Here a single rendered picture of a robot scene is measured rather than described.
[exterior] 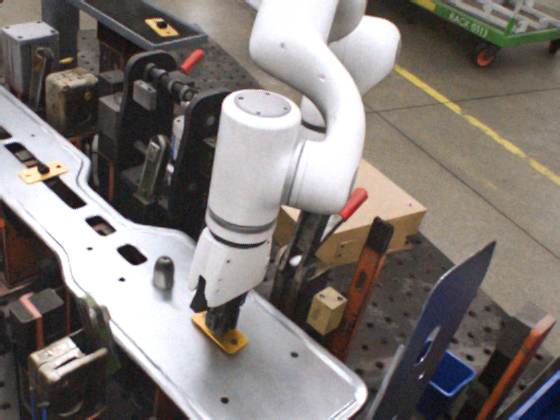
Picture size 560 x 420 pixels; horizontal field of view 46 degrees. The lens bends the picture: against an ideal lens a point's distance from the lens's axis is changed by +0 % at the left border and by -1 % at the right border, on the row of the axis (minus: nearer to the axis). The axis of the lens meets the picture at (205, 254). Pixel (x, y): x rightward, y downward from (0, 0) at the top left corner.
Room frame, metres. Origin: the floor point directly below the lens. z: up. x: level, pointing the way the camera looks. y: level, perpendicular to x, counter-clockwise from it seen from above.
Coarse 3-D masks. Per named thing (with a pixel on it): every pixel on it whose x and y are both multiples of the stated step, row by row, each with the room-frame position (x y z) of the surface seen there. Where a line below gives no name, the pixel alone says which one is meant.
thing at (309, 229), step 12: (300, 216) 0.74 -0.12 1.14; (312, 216) 0.74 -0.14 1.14; (324, 216) 0.73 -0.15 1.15; (300, 228) 0.74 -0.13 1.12; (312, 228) 0.73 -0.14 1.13; (324, 228) 0.73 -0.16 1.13; (300, 240) 0.74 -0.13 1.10; (312, 240) 0.72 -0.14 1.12; (288, 252) 0.73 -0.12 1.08; (312, 252) 0.72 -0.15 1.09; (288, 264) 0.74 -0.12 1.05; (300, 264) 0.72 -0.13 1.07
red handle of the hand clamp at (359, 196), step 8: (352, 192) 0.82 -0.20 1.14; (360, 192) 0.81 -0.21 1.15; (352, 200) 0.80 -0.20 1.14; (360, 200) 0.80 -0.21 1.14; (344, 208) 0.79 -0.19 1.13; (352, 208) 0.79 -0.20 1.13; (336, 216) 0.79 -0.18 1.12; (344, 216) 0.78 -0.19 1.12; (328, 224) 0.78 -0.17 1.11; (336, 224) 0.78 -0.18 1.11; (328, 232) 0.76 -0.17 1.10; (296, 256) 0.74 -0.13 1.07; (296, 264) 0.72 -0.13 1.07
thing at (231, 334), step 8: (192, 320) 0.64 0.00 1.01; (200, 320) 0.64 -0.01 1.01; (224, 328) 0.63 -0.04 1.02; (216, 336) 0.62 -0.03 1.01; (224, 336) 0.62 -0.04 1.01; (232, 336) 0.62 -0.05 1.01; (240, 336) 0.62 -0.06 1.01; (224, 344) 0.60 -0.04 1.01; (232, 344) 0.61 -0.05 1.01; (240, 344) 0.61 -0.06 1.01; (232, 352) 0.59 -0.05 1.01
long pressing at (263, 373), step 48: (0, 96) 1.20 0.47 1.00; (0, 144) 1.02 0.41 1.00; (48, 144) 1.05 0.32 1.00; (0, 192) 0.88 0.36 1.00; (48, 192) 0.90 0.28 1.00; (48, 240) 0.77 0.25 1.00; (96, 240) 0.79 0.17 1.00; (144, 240) 0.81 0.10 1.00; (192, 240) 0.82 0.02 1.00; (96, 288) 0.68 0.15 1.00; (144, 288) 0.70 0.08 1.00; (144, 336) 0.60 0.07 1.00; (192, 336) 0.62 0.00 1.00; (288, 336) 0.65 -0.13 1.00; (192, 384) 0.54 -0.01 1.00; (240, 384) 0.55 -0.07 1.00; (288, 384) 0.56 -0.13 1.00; (336, 384) 0.57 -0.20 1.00
